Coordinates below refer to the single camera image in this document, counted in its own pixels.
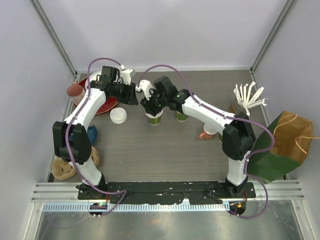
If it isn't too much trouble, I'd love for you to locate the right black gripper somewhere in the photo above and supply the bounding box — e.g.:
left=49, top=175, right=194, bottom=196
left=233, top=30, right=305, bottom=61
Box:
left=140, top=87, right=168, bottom=117

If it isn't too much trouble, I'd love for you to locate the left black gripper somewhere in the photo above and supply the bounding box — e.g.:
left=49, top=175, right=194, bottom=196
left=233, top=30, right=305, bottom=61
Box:
left=112, top=81, right=139, bottom=106

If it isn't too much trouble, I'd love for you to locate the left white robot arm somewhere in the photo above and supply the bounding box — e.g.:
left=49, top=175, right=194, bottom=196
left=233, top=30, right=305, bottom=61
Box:
left=52, top=66, right=138, bottom=200

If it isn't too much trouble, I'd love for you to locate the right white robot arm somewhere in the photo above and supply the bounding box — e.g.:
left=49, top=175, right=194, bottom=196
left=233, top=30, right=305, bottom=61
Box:
left=135, top=76, right=256, bottom=198

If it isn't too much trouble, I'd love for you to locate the white paper plate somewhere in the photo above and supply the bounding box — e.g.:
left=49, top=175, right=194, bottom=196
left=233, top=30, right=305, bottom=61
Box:
left=84, top=70, right=102, bottom=90

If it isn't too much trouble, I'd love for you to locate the blue leaf-shaped dish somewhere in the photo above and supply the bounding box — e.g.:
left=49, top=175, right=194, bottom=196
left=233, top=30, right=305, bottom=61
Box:
left=68, top=124, right=98, bottom=147

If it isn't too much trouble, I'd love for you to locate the pink floral mug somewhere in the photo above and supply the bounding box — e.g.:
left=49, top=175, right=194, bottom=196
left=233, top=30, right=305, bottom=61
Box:
left=67, top=84, right=86, bottom=107

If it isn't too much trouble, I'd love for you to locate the small pink espresso cup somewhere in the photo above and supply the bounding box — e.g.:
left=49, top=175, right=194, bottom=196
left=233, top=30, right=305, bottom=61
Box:
left=199, top=123, right=218, bottom=140

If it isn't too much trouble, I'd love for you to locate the green paper cup stack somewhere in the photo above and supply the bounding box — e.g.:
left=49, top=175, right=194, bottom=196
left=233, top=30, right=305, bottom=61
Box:
left=218, top=134, right=223, bottom=144

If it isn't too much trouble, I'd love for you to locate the cup of wrapped straws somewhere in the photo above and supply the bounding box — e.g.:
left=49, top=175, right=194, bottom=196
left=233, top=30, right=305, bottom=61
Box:
left=233, top=81, right=268, bottom=116

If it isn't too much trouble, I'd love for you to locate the cardboard cup carrier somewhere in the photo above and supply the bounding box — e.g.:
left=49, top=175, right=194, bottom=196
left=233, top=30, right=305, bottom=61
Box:
left=51, top=146, right=100, bottom=180

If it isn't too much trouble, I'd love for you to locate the brown paper bag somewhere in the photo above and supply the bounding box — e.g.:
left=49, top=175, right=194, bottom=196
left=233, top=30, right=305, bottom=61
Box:
left=271, top=110, right=314, bottom=164

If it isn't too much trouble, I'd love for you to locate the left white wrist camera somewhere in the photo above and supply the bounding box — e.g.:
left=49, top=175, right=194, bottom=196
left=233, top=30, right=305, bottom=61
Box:
left=119, top=68, right=136, bottom=85

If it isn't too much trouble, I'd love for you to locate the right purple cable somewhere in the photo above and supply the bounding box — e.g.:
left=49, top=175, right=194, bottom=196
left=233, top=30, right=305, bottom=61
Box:
left=138, top=64, right=276, bottom=220

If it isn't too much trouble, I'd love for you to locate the purple cable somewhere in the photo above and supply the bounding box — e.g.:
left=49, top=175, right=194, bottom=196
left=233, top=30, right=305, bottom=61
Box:
left=138, top=64, right=276, bottom=220
left=63, top=57, right=128, bottom=218

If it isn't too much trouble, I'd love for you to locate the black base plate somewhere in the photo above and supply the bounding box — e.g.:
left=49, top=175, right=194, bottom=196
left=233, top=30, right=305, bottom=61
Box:
left=76, top=181, right=256, bottom=205

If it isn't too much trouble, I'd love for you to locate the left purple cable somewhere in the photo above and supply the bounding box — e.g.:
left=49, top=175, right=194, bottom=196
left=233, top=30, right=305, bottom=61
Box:
left=63, top=57, right=128, bottom=218

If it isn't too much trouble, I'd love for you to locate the white slotted cable duct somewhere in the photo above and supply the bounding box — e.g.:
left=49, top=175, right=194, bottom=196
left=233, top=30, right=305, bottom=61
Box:
left=42, top=201, right=230, bottom=212

